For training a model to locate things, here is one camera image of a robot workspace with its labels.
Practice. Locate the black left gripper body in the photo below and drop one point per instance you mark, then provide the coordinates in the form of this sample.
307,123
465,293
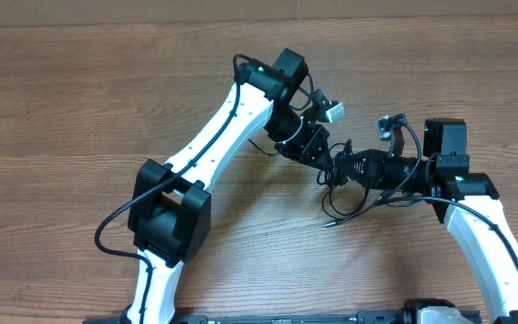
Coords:
301,146

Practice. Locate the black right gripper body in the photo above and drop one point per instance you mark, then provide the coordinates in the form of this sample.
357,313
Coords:
388,173

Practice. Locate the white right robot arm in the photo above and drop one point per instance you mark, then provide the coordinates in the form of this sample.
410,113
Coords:
467,203

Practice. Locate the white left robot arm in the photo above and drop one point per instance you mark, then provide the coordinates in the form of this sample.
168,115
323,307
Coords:
170,211

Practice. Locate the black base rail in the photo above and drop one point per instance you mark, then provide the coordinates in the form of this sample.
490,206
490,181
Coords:
361,317

